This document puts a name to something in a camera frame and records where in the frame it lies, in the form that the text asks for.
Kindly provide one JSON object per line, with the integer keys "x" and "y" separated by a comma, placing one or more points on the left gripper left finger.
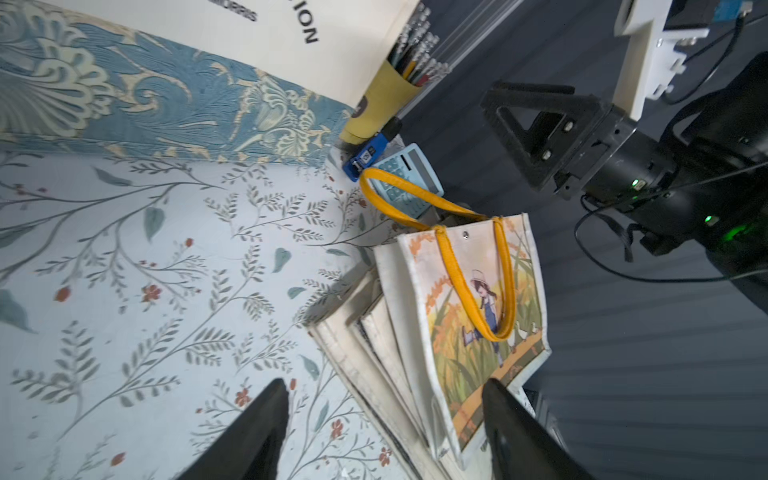
{"x": 250, "y": 447}

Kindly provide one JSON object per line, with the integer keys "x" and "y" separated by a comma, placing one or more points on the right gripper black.
{"x": 554, "y": 135}

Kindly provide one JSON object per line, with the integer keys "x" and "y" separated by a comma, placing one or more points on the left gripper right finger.
{"x": 520, "y": 446}

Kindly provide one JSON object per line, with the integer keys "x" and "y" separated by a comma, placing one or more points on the cream canvas bag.
{"x": 338, "y": 333}

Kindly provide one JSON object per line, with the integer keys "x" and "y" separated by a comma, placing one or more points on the white tote bag yellow handles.
{"x": 466, "y": 300}

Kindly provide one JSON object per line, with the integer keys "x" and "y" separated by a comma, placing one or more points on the cream tote bag black lettering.
{"x": 270, "y": 81}

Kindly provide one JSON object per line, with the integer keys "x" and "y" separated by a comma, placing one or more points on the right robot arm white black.
{"x": 703, "y": 180}

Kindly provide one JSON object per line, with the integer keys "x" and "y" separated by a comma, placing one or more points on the light blue calculator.
{"x": 412, "y": 165}

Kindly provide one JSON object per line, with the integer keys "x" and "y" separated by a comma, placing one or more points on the floral table mat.
{"x": 145, "y": 304}

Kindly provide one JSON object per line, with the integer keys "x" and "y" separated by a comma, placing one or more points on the yellow pen holder cup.
{"x": 410, "y": 66}

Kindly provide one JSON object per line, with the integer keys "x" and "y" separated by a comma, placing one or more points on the blue stapler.
{"x": 372, "y": 150}

